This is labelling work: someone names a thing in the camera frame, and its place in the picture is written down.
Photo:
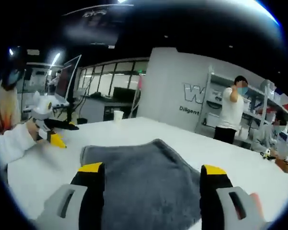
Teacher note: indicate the person's torso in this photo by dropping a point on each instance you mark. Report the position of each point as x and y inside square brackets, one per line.
[7, 110]

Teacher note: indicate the wooden tray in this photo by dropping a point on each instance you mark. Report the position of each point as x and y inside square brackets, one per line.
[284, 166]

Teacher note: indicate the hanging dark screen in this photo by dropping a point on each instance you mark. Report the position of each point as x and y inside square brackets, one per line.
[96, 26]

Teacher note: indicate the black monitor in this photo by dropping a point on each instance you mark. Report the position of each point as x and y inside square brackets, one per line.
[123, 93]

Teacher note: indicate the grey towel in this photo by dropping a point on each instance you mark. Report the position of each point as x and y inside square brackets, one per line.
[146, 182]

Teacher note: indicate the large computer monitor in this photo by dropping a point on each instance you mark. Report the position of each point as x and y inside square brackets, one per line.
[66, 81]

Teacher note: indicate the white paper cup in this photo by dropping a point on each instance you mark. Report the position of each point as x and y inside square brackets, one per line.
[118, 116]

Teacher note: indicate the grey metal shelving unit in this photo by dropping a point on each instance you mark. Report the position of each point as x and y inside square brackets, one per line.
[209, 91]

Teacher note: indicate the grey counter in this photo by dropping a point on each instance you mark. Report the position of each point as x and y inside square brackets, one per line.
[98, 107]

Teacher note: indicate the ceiling light strip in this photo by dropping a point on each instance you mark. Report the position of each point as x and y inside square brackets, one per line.
[55, 58]

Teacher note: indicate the person's right hand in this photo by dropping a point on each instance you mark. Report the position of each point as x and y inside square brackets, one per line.
[255, 201]

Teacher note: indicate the person's head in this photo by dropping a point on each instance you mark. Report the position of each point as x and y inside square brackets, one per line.
[10, 76]

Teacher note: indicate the person's left hand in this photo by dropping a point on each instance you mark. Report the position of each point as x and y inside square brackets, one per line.
[32, 130]

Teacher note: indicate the pink cloth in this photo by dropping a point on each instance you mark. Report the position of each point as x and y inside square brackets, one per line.
[140, 82]

